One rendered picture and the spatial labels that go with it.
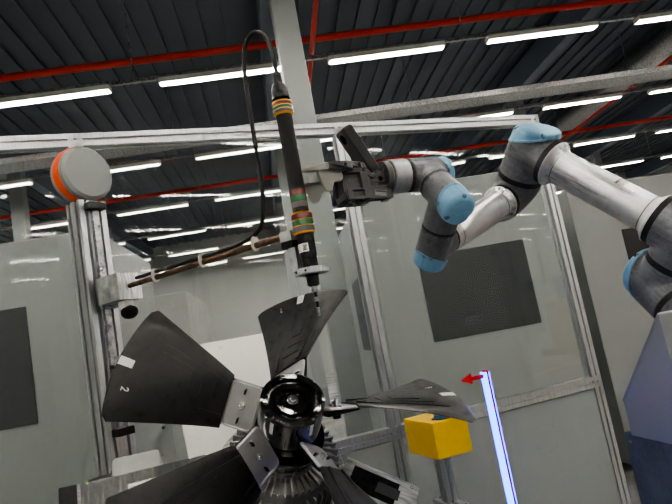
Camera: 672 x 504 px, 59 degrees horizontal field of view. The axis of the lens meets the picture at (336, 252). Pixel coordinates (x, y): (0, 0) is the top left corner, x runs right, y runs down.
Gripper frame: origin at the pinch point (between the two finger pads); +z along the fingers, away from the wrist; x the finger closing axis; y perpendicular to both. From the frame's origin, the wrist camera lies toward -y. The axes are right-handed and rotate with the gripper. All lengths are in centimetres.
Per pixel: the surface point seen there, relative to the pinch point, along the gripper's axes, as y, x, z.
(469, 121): -38, 70, -96
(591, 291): 35, 233, -291
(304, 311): 27.3, 14.9, -0.8
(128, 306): 17, 46, 35
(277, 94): -16.8, -2.0, 2.2
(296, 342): 33.8, 9.0, 3.9
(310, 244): 15.3, -2.2, 0.9
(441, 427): 60, 21, -32
